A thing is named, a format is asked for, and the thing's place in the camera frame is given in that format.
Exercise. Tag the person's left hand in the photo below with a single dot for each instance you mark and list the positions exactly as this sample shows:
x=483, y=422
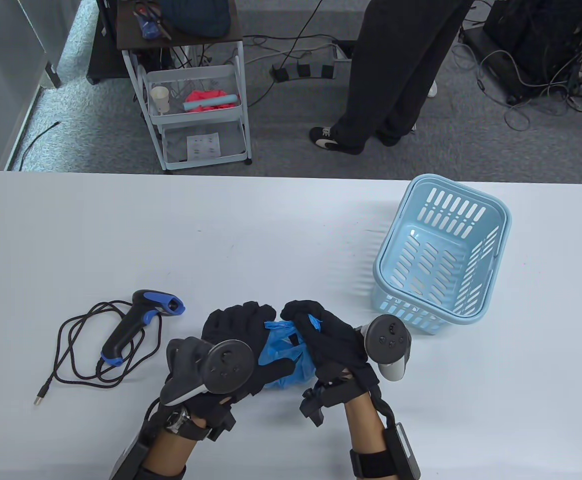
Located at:
x=236, y=322

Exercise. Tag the person's right hand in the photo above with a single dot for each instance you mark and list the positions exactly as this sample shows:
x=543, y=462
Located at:
x=336, y=345

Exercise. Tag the blue plastic bag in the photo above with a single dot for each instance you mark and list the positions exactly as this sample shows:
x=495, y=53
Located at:
x=281, y=350

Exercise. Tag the person's left forearm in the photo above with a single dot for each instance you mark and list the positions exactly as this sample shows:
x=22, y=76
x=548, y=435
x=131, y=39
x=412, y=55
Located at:
x=171, y=450

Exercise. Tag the grey white left hand controller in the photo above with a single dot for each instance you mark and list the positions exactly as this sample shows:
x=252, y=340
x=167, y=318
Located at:
x=228, y=367

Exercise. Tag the light blue plastic basket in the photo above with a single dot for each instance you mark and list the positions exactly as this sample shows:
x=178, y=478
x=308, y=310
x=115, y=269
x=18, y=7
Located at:
x=453, y=240

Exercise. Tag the printed paper sheet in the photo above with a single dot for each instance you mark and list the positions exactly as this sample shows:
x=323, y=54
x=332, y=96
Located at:
x=203, y=146

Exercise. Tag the white rolling cart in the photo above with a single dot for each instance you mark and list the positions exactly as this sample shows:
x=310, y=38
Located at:
x=196, y=117

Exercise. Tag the teal roll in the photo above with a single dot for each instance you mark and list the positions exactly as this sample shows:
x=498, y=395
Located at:
x=208, y=102

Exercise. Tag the red cloth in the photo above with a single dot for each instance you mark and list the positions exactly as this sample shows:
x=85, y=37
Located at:
x=203, y=95

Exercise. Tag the white paper cup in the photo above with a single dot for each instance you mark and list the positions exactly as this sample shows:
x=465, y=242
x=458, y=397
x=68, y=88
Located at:
x=160, y=97

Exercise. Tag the black power adapter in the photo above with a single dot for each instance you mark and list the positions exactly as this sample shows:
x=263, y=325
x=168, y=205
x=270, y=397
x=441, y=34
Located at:
x=303, y=70
x=327, y=71
x=281, y=74

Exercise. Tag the white desk leg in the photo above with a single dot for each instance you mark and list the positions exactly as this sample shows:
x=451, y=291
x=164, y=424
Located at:
x=432, y=90

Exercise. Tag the black cabinet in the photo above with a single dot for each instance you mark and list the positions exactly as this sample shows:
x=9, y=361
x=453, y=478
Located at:
x=103, y=60

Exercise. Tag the dark blue bag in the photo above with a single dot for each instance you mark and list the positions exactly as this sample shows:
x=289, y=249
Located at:
x=196, y=17

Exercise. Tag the blue packet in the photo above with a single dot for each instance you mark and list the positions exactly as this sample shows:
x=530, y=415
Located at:
x=147, y=25

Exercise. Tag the black computer case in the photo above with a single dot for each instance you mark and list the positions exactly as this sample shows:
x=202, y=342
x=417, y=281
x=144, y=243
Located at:
x=536, y=35

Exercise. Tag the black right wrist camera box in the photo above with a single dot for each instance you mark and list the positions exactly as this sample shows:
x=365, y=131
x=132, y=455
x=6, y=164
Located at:
x=401, y=450

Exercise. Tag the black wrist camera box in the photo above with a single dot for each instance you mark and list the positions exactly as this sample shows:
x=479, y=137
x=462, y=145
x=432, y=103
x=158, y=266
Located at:
x=401, y=450
x=131, y=457

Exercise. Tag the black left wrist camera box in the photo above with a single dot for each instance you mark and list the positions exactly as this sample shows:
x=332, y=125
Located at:
x=131, y=457

